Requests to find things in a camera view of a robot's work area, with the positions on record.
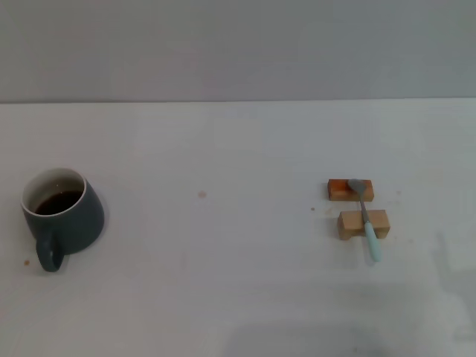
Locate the spoon with light blue handle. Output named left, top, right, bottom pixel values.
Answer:
left=347, top=178, right=384, bottom=263

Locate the dark grey coffee mug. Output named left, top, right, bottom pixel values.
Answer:
left=20, top=167, right=106, bottom=273

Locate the reddish brown wooden block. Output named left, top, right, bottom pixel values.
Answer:
left=327, top=178, right=374, bottom=202

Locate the light wooden notched block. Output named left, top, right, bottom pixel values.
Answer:
left=337, top=209, right=390, bottom=241

